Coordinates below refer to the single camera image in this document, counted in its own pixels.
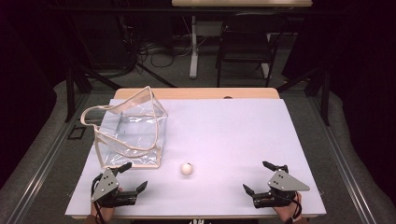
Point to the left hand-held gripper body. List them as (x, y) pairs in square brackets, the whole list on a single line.
[(105, 185)]

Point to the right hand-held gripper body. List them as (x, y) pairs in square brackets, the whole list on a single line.
[(285, 183)]

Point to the clear plastic tote bag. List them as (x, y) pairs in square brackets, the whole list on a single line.
[(130, 130)]

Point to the small white ball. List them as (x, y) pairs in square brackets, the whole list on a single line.
[(186, 168)]

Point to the person's left hand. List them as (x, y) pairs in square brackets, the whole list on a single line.
[(107, 212)]

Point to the person's right hand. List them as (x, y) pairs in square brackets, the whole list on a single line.
[(285, 211)]

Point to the white table mat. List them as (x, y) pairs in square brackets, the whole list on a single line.
[(224, 140)]

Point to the black metal stand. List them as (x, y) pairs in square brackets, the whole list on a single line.
[(325, 99), (70, 93)]

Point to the black chair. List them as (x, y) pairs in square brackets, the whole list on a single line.
[(246, 43)]

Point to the desk with white legs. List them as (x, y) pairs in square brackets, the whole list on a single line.
[(193, 62)]

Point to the black square floor frame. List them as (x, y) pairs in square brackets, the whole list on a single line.
[(70, 136)]

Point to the aluminium floor rail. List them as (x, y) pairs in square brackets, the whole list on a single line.
[(342, 161), (46, 161)]

